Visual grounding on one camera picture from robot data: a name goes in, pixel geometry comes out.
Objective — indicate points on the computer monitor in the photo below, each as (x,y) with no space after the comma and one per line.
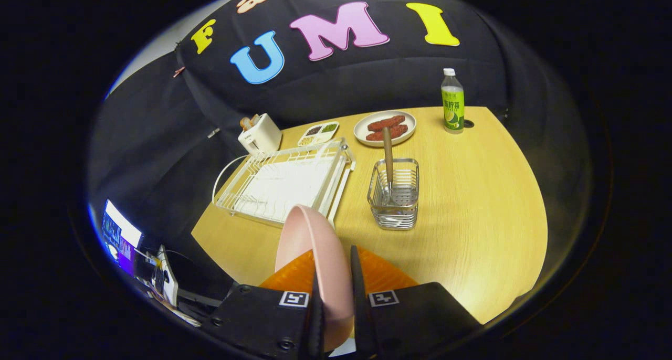
(121,239)

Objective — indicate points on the brown meat piece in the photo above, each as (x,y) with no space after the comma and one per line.
(394,133)
(386,123)

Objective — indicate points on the orange clip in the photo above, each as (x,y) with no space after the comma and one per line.
(178,72)

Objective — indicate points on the pink plate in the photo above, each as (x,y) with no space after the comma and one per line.
(320,255)

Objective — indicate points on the beige plate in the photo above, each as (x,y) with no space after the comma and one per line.
(359,130)

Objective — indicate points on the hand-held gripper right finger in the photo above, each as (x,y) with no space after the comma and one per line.
(359,307)

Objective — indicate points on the small white clip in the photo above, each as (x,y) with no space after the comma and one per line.
(213,133)

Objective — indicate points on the white sectioned seed tray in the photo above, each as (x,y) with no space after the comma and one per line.
(317,134)

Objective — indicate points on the green label drink bottle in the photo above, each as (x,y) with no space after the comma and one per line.
(452,105)

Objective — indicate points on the toast slices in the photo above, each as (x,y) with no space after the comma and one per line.
(249,122)

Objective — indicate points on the white device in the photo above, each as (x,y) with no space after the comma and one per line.
(168,281)

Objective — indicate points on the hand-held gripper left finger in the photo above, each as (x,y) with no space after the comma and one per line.
(262,318)

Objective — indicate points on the white toaster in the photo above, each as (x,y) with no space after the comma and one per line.
(262,137)

